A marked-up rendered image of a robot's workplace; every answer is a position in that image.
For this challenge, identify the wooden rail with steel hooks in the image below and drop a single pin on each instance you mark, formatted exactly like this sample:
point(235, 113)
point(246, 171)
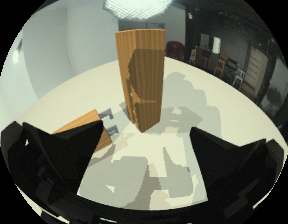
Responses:
point(89, 117)

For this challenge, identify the wooden post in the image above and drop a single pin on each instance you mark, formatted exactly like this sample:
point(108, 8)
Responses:
point(141, 61)

